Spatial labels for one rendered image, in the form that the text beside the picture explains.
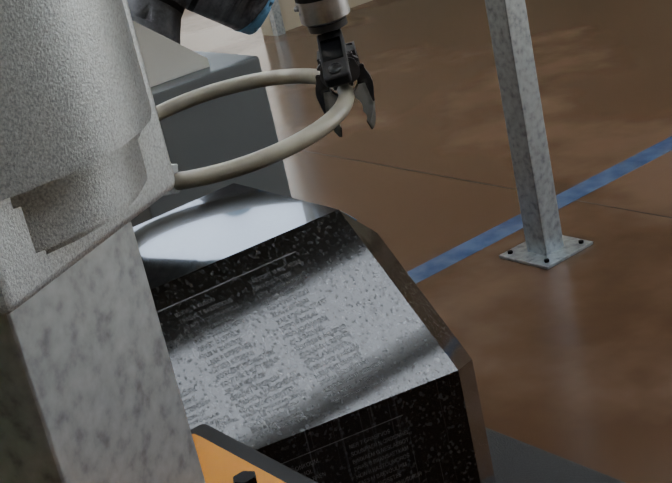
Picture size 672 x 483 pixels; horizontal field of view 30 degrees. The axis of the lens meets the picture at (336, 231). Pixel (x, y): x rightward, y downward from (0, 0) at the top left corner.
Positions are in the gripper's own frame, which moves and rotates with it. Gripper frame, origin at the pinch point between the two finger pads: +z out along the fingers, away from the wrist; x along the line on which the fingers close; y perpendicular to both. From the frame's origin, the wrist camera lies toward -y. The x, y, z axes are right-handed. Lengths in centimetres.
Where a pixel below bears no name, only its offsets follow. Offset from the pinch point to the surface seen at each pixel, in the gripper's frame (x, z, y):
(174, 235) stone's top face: 32.1, 2.1, -25.2
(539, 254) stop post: -35, 93, 123
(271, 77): 14.6, -7.5, 20.6
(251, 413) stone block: 21, 18, -61
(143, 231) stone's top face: 38.3, 2.0, -19.9
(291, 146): 9.7, -6.2, -19.8
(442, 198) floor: -10, 97, 192
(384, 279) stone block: -0.6, 13.3, -37.4
